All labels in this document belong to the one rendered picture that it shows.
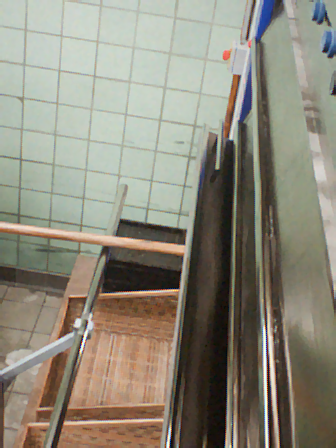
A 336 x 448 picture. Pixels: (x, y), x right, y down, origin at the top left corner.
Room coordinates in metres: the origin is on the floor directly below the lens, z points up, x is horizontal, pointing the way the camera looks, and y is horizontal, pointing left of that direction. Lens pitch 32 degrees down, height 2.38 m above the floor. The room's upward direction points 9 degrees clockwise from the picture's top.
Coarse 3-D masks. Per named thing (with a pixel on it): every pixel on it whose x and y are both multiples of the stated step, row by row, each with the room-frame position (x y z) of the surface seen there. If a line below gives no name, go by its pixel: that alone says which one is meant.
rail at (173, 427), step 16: (208, 128) 2.07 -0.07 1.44; (192, 208) 1.60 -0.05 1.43; (192, 224) 1.51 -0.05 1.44; (192, 240) 1.44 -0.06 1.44; (192, 256) 1.37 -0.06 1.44; (192, 272) 1.31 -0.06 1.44; (192, 288) 1.26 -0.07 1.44; (176, 352) 1.06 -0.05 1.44; (176, 368) 1.01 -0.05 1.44; (176, 384) 0.97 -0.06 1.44; (176, 400) 0.93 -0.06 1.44; (176, 416) 0.89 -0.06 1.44; (176, 432) 0.86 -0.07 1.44
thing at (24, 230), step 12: (0, 228) 1.72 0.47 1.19; (12, 228) 1.73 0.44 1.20; (24, 228) 1.73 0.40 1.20; (36, 228) 1.74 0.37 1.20; (48, 228) 1.75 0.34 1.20; (60, 240) 1.74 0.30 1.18; (72, 240) 1.73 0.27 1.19; (84, 240) 1.73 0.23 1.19; (96, 240) 1.74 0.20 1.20; (108, 240) 1.74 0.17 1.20; (120, 240) 1.75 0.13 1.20; (132, 240) 1.75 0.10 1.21; (156, 252) 1.75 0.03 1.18; (168, 252) 1.75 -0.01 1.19; (180, 252) 1.75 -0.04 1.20
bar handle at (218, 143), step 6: (222, 120) 2.08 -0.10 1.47; (222, 126) 2.03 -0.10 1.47; (222, 132) 1.99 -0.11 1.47; (216, 138) 1.98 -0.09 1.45; (222, 138) 1.95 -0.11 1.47; (216, 144) 1.98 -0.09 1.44; (222, 144) 1.92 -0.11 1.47; (216, 156) 1.84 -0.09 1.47; (216, 162) 1.80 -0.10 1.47; (216, 168) 1.76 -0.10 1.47; (216, 174) 1.78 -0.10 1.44; (210, 180) 1.78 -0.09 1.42
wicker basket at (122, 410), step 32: (64, 320) 1.93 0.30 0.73; (96, 320) 2.05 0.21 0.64; (128, 320) 2.06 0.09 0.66; (160, 320) 2.06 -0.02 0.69; (64, 352) 1.92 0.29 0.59; (96, 352) 1.95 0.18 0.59; (128, 352) 1.97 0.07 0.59; (160, 352) 2.00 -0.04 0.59; (96, 384) 1.79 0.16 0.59; (128, 384) 1.82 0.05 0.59; (160, 384) 1.84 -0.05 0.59; (96, 416) 1.51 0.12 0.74; (128, 416) 1.52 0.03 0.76; (160, 416) 1.52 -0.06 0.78
